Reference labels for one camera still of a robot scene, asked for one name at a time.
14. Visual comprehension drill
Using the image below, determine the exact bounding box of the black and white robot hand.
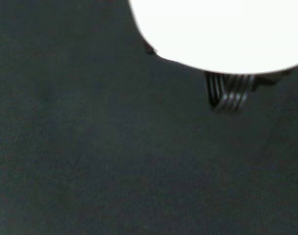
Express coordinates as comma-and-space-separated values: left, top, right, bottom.
129, 0, 298, 113

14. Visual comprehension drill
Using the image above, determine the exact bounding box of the black cloth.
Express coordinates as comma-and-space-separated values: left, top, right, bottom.
0, 0, 298, 235

